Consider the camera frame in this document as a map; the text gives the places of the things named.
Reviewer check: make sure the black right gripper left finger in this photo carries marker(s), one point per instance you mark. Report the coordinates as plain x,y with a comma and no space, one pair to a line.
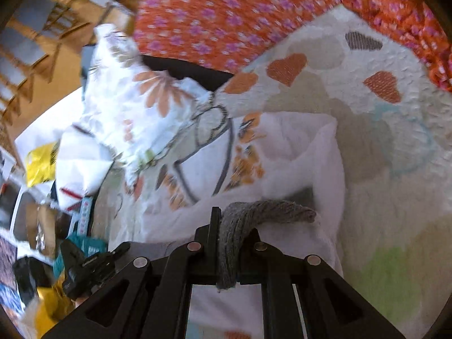
147,299

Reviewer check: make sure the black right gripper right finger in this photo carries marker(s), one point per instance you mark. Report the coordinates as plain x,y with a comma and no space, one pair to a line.
306,298

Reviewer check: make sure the white garment with grey trim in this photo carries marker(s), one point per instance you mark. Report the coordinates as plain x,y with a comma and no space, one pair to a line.
289,156

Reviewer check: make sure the teal cardboard box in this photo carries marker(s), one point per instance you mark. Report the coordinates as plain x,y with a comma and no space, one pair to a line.
86,244

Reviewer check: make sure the patterned shapes box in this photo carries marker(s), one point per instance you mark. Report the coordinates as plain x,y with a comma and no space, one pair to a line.
80,216

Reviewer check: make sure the white bag with red print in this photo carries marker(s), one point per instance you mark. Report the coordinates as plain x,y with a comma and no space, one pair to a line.
81,166

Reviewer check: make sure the yellow plastic bag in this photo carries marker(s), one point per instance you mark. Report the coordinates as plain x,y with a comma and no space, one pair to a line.
40,164

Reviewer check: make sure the white floral pillow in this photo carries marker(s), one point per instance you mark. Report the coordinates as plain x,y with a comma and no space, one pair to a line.
135,111

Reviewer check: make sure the quilted heart pattern bedspread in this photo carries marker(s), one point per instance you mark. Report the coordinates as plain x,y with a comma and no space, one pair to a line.
394,137

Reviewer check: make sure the wooden chair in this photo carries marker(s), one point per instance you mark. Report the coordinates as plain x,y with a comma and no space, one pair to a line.
33,32

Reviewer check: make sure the orange floral blanket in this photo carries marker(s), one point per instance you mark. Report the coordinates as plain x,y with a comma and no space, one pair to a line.
227,35

